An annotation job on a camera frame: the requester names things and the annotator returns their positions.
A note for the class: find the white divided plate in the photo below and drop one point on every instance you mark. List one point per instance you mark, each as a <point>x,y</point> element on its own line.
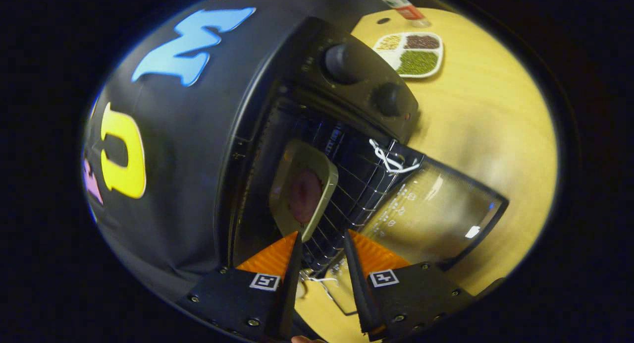
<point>396,60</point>

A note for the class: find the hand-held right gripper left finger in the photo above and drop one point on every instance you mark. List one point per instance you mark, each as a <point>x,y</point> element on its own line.
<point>290,293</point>

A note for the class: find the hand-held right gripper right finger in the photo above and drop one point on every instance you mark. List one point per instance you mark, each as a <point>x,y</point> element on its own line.
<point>357,283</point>

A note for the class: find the pile of yellow soybeans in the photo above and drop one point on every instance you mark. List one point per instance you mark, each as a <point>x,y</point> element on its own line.
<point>389,42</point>

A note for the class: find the pile of red beans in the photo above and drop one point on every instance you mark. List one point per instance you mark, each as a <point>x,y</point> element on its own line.
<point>422,41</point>

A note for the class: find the pile of green mung beans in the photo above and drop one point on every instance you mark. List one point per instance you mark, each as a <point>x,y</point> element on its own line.
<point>418,63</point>

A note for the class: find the pink doughnut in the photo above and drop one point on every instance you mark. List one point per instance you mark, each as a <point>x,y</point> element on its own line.
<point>306,197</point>

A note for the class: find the black electric oven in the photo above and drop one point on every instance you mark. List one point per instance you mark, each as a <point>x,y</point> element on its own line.
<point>356,85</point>

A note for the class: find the pale green food plate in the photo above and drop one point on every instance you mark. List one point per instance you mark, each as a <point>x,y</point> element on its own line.
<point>322,174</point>

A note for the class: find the clear plastic bottle red label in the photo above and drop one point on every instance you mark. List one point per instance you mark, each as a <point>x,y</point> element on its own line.
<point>403,6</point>

